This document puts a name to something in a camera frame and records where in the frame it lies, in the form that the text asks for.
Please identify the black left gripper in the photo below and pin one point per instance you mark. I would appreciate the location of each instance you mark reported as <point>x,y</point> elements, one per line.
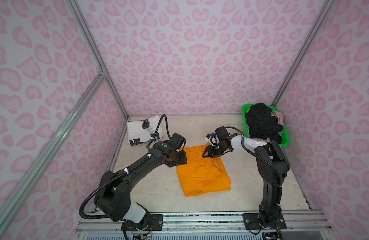
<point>184,162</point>

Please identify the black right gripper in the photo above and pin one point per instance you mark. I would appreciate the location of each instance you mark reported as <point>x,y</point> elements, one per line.
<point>208,154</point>

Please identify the orange garment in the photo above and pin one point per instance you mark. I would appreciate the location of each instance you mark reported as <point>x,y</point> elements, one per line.
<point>202,175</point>

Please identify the white t-shirt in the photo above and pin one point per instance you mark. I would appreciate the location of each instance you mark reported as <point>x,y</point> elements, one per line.
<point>140,132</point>

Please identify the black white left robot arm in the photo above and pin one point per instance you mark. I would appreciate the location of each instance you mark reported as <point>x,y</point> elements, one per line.
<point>113,196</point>

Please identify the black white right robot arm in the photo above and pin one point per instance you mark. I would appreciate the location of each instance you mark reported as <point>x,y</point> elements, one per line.
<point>272,167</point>

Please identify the black garment in basket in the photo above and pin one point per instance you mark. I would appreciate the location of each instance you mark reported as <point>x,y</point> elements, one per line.
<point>264,123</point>

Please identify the pink beige garment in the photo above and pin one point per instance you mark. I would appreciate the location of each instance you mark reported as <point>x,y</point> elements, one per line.
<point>279,116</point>

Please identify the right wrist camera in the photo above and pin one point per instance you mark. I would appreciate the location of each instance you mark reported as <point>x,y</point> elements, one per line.
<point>212,139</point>

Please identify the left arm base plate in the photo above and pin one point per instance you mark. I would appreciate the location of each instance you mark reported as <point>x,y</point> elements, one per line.
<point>148,223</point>

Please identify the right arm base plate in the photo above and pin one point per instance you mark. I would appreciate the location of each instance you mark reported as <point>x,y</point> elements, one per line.
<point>252,222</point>

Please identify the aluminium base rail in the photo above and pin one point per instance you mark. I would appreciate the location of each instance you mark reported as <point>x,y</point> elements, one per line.
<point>301,225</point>

